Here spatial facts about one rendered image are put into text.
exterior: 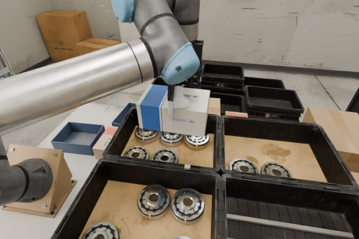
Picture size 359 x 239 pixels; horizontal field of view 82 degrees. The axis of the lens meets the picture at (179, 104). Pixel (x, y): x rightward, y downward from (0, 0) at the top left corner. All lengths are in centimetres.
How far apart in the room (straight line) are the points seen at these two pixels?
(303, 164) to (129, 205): 66
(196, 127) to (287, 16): 304
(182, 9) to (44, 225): 85
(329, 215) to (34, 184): 94
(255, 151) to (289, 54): 289
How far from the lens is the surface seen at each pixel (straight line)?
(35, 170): 88
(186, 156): 85
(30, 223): 100
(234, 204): 76
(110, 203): 77
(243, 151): 91
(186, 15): 49
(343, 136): 113
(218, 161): 71
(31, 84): 35
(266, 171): 82
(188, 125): 59
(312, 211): 83
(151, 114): 60
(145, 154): 83
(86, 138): 120
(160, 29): 38
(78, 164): 109
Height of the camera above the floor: 147
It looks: 35 degrees down
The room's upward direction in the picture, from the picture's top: straight up
